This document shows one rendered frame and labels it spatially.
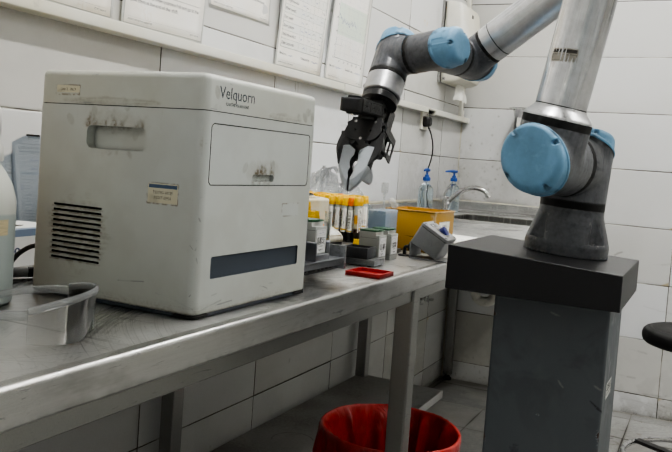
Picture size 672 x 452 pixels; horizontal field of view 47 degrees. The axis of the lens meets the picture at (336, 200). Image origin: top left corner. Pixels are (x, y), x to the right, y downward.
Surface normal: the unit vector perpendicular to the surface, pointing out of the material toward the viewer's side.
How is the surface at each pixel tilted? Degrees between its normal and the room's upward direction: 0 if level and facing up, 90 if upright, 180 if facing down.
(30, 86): 90
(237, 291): 90
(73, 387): 91
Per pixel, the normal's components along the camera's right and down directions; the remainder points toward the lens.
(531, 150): -0.66, 0.11
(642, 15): -0.44, 0.01
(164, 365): 0.89, 0.09
